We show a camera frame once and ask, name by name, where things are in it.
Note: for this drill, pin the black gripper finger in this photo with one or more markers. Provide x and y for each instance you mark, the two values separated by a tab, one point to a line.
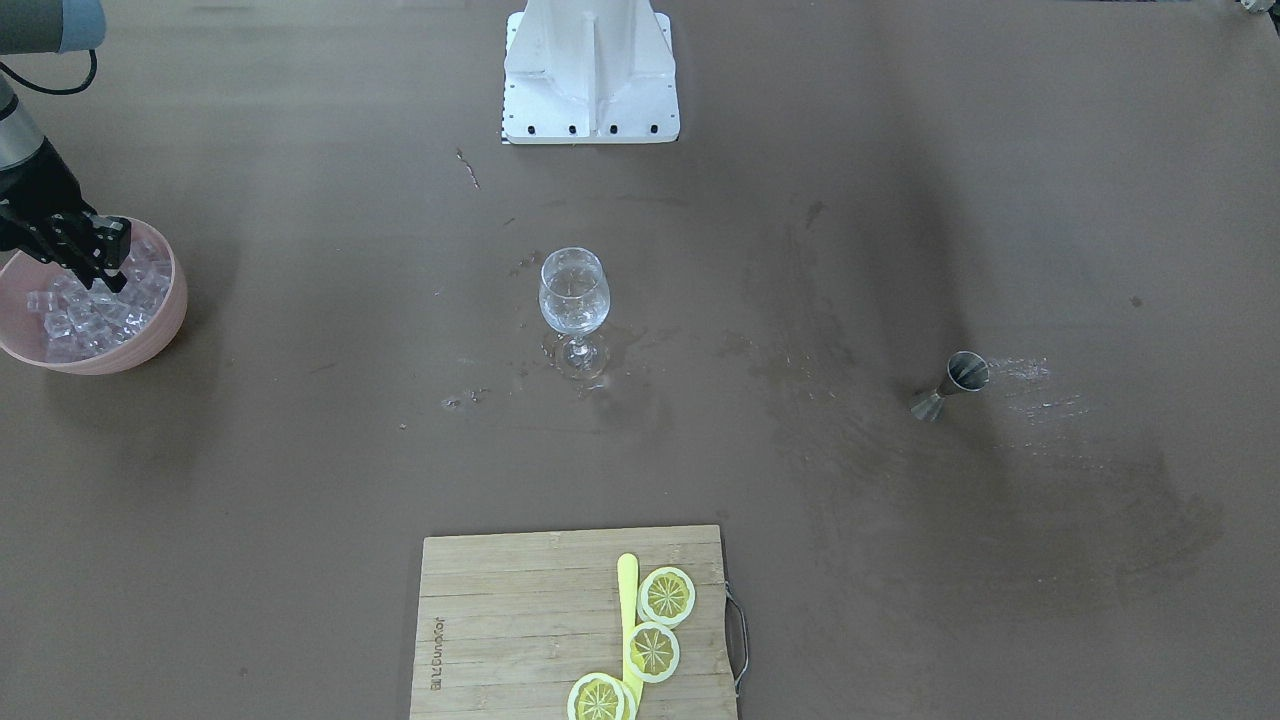
112	277

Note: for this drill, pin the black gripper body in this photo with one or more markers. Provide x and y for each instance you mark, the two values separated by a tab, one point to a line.
40	187

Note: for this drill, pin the steel cocktail jigger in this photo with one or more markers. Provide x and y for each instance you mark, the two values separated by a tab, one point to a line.
965	372

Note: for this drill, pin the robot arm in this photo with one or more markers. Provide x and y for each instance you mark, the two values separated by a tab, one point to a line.
43	28

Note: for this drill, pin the pink bowl of ice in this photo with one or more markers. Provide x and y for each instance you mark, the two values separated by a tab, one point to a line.
50	320

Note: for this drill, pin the clear wine glass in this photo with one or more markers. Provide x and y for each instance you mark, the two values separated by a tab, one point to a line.
575	299

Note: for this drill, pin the bamboo cutting board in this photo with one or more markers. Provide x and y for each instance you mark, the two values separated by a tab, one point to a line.
508	622

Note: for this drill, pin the lemon slice three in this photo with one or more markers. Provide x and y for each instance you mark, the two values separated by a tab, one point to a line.
599	696

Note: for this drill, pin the lemon slice two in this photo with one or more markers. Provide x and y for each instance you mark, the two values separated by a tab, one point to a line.
651	653

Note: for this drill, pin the white camera mast with base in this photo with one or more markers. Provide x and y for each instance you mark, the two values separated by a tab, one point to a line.
600	72

